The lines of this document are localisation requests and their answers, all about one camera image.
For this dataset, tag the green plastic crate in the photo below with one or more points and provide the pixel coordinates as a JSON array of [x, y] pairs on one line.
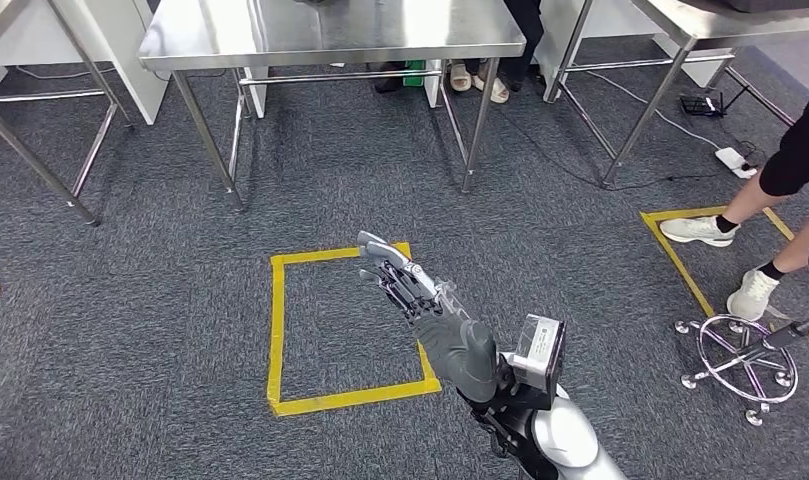
[[414, 73]]

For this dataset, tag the person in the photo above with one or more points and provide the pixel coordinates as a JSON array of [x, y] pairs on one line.
[[801, 152], [523, 33]]

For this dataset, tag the yellow floor tape outline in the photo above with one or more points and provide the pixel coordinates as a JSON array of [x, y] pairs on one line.
[[276, 331], [676, 258]]

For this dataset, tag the stainless steel workbench table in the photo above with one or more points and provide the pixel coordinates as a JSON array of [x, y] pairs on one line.
[[311, 33]]

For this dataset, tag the white power strip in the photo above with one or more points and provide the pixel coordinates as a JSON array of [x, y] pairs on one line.
[[732, 159]]

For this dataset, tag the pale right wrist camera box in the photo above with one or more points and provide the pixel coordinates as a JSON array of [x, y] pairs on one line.
[[536, 344]]

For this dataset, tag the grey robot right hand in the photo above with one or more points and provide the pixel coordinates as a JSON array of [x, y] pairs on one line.
[[457, 351]]

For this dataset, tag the chrome base stool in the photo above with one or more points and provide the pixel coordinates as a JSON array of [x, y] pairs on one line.
[[785, 336]]

